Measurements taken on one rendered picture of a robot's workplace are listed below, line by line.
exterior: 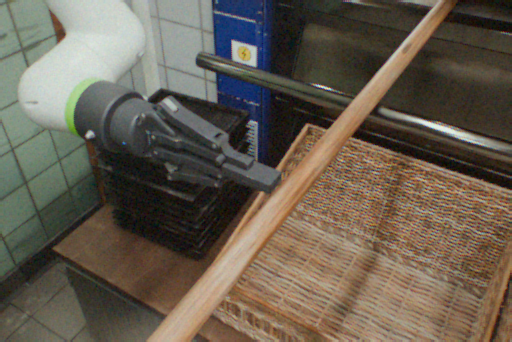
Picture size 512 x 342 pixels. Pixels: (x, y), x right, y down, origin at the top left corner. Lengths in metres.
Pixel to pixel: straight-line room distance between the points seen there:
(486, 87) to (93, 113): 0.80
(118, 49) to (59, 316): 1.38
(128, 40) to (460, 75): 0.70
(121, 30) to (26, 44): 1.01
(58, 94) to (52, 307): 1.40
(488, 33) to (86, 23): 0.74
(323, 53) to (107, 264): 0.77
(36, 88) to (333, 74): 0.71
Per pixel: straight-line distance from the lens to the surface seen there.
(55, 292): 2.09
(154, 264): 1.31
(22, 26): 1.76
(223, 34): 1.30
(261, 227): 0.51
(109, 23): 0.79
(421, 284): 1.30
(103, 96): 0.69
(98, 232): 1.42
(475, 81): 1.15
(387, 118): 0.77
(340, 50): 1.21
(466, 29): 1.09
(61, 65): 0.76
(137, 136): 0.66
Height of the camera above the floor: 1.58
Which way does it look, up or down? 40 degrees down
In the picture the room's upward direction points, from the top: straight up
